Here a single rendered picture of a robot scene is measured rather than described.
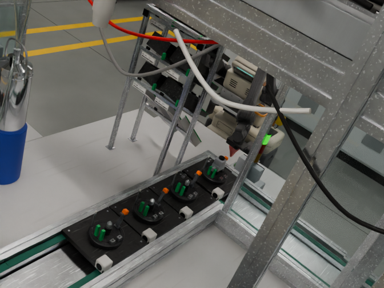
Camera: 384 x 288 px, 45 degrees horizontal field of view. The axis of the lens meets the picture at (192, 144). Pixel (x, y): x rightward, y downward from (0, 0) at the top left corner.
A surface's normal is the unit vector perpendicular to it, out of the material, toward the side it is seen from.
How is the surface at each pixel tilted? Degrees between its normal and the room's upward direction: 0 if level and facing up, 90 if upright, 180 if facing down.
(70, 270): 0
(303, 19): 90
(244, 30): 90
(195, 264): 0
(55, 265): 0
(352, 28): 90
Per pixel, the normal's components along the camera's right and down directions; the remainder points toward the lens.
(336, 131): -0.60, 0.26
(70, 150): 0.31, -0.80
